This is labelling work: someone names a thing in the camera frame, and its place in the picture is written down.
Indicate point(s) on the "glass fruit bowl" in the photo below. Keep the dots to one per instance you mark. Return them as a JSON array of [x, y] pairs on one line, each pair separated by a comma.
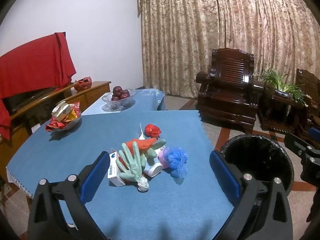
[[110, 105]]

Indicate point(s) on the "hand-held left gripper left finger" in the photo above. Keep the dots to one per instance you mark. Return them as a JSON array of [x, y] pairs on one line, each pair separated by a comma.
[[96, 177]]

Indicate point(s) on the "red foil candy packet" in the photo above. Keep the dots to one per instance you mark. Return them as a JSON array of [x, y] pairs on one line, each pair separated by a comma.
[[52, 126]]

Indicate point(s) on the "green potted plant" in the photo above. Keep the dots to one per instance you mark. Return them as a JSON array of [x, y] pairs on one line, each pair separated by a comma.
[[275, 80]]

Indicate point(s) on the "white cardboard box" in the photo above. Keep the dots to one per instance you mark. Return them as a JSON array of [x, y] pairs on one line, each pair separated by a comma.
[[113, 172]]

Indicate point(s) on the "blue white plant pot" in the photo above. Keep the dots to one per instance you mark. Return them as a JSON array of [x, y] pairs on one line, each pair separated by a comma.
[[282, 93]]

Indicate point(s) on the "wooden cabinet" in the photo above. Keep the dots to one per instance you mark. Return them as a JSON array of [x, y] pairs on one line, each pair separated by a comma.
[[97, 93]]

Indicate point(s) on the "red plastic bag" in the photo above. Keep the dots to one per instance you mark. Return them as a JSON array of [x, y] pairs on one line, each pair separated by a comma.
[[152, 130]]

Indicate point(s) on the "gold patterned box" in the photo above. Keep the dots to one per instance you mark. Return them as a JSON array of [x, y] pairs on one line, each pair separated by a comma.
[[61, 111]]

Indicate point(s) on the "white slim squeeze tube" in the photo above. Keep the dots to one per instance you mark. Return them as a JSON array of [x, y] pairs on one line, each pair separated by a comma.
[[142, 132]]

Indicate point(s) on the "yellow candy packet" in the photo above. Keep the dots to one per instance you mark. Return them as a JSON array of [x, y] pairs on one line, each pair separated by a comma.
[[73, 115]]

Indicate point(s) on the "dark wooden side table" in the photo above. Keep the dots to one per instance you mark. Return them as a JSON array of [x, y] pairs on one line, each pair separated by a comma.
[[277, 110]]

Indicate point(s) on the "blue plastic bag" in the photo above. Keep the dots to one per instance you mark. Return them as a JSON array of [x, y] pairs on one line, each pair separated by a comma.
[[176, 160]]

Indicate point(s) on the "pink net sponge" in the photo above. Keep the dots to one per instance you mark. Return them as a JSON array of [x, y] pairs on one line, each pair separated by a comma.
[[163, 158]]

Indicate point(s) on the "white tissue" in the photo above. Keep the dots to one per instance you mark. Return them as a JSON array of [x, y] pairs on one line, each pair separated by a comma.
[[143, 184]]

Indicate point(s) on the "black bag-lined waste bin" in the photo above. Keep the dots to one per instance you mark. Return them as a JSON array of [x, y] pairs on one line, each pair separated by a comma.
[[260, 155]]

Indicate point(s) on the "red cloth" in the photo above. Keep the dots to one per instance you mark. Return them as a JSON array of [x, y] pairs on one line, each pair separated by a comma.
[[35, 62]]

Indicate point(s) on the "green rubber glove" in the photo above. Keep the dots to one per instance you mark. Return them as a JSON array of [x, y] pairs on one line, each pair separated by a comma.
[[132, 165]]

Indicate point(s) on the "dark red apple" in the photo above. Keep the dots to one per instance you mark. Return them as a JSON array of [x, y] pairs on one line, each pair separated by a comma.
[[117, 90], [115, 98], [126, 93], [122, 97]]

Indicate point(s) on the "glass snack dish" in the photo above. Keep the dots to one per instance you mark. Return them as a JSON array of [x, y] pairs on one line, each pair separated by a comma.
[[72, 123]]

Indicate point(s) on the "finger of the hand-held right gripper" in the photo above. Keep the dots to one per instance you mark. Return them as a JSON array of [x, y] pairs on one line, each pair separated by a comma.
[[297, 143], [315, 132]]

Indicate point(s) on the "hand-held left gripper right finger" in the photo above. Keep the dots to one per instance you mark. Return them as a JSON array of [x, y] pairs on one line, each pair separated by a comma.
[[223, 177]]

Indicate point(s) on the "light blue tablecloth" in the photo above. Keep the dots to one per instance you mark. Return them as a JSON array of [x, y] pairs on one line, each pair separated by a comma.
[[147, 100]]

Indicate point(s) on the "dark wooden armchair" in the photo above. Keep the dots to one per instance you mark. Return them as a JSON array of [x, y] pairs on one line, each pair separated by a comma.
[[230, 80], [310, 90]]

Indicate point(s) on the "beige patterned curtain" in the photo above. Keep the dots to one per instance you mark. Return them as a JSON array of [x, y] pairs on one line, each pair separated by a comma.
[[212, 17]]

